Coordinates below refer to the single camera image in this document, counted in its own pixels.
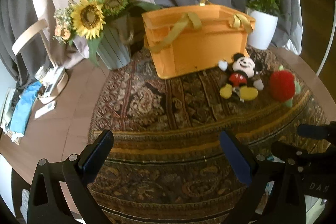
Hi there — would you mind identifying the green plush toy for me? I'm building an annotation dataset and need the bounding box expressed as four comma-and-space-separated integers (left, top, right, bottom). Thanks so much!
278, 65, 301, 107

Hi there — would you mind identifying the red strawberry plush toy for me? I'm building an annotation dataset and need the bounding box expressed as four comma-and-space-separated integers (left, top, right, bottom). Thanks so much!
268, 70, 295, 103

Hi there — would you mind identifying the white remote device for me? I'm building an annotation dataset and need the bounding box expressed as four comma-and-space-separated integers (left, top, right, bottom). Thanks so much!
34, 101, 56, 119

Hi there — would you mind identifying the white hoop stand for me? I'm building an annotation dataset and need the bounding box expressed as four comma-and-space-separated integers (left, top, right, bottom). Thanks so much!
316, 26, 335, 76

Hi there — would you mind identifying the blue cloth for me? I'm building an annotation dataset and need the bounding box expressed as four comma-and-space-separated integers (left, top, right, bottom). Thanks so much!
10, 81, 42, 136

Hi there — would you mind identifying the Mickey Mouse plush toy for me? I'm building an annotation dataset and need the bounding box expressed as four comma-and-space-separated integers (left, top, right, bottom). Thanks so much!
218, 53, 264, 102

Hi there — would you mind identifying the patterned brown rug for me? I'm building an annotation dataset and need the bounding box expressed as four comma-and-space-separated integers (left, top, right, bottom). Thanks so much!
88, 48, 335, 223

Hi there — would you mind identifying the white plant pot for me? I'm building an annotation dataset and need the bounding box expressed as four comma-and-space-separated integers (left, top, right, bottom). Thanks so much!
246, 7, 278, 50

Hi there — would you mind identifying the grey ribbed flower vase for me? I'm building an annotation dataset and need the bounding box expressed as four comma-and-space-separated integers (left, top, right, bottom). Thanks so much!
97, 15, 134, 70

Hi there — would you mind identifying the green potted plant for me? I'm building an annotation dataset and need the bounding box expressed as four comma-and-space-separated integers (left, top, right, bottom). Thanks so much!
247, 0, 281, 17

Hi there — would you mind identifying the orange storage basket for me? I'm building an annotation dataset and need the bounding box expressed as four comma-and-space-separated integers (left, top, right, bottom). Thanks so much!
142, 0, 256, 79

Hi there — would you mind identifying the sunflower bouquet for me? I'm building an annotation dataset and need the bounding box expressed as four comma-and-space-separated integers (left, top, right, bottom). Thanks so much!
54, 0, 162, 64

